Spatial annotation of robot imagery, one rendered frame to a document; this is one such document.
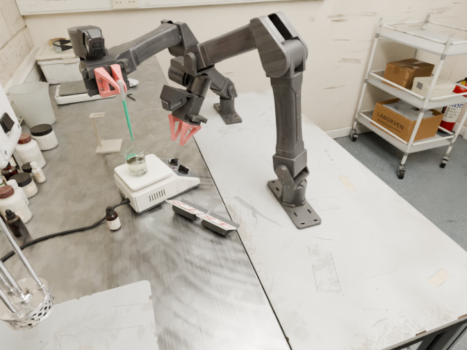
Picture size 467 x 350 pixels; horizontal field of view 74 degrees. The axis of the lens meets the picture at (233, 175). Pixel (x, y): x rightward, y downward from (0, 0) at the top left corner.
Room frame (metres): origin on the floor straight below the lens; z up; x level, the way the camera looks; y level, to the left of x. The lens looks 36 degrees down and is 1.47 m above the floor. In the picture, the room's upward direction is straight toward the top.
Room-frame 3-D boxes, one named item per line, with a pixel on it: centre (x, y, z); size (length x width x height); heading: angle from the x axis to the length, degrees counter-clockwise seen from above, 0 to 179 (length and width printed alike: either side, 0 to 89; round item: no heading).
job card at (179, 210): (0.61, 0.12, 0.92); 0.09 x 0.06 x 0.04; 57
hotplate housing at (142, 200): (0.70, 0.22, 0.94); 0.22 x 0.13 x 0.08; 129
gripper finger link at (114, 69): (0.70, 0.28, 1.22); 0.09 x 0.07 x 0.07; 39
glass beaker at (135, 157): (0.67, 0.25, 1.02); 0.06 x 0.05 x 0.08; 129
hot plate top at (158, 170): (0.68, 0.24, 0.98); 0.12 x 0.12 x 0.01; 39
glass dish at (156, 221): (0.56, 0.20, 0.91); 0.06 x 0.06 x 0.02
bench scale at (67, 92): (1.44, 0.70, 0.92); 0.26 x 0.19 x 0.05; 111
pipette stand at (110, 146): (0.95, 0.44, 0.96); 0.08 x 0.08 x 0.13; 9
